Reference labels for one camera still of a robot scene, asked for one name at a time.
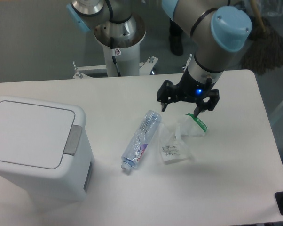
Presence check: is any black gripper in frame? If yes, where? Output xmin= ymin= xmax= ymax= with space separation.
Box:
xmin=157 ymin=70 xmax=220 ymax=117

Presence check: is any white push-button trash can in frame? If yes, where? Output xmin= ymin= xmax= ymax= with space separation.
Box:
xmin=0 ymin=96 xmax=94 ymax=201

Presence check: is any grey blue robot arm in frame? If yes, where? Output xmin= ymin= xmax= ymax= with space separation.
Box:
xmin=66 ymin=0 xmax=252 ymax=116

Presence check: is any crumpled clear plastic bag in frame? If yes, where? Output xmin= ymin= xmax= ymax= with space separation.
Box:
xmin=158 ymin=113 xmax=208 ymax=164

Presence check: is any clear plastic water bottle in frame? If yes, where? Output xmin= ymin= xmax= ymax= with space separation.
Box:
xmin=121 ymin=110 xmax=161 ymax=171

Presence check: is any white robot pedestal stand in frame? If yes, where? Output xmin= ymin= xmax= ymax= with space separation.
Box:
xmin=73 ymin=13 xmax=158 ymax=79

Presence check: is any white frame at right edge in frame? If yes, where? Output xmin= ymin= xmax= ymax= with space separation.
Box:
xmin=269 ymin=100 xmax=283 ymax=126

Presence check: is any grey string mop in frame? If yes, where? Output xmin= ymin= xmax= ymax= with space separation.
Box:
xmin=241 ymin=0 xmax=283 ymax=75

